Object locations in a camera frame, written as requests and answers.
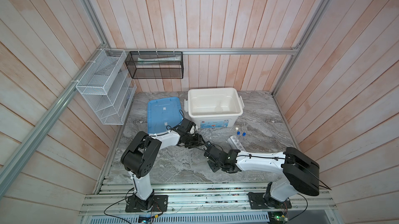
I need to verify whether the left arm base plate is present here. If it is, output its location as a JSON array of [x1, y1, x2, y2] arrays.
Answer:
[[125, 195, 168, 213]]

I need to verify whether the white wire mesh shelf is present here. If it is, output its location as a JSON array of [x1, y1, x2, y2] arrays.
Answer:
[[76, 49, 137, 125]]

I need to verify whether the white test tube rack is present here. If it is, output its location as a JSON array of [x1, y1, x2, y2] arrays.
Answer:
[[228, 135, 246, 151]]

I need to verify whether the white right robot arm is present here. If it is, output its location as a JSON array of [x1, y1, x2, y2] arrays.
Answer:
[[204, 142, 320, 209]]

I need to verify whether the small clear glass beaker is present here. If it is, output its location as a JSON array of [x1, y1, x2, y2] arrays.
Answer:
[[214, 105, 223, 115]]

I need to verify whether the aluminium frame rail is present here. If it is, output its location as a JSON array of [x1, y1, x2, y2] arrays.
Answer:
[[110, 48, 299, 55], [1, 43, 109, 198]]

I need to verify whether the aluminium frame rail back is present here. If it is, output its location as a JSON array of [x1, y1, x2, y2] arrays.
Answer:
[[110, 48, 299, 55]]

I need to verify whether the white plastic storage bin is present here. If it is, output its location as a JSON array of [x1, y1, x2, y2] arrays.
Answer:
[[184, 88, 245, 129]]

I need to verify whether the blue plastic bin lid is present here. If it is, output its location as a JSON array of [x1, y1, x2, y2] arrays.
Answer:
[[147, 97, 183, 134]]

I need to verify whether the black wire mesh basket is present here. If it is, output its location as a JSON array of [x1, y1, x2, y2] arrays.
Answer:
[[125, 51, 185, 79]]

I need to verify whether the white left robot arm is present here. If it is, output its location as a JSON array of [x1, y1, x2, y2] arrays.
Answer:
[[121, 118, 205, 213]]

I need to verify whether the test tube blue cap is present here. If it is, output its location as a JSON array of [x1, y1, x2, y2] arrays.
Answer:
[[240, 132, 246, 145], [235, 131, 241, 144]]

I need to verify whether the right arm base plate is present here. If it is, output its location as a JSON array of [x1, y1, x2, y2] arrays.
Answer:
[[248, 192, 292, 209]]

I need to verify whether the aluminium frame rail left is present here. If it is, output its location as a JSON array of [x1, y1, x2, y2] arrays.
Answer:
[[1, 43, 109, 198]]

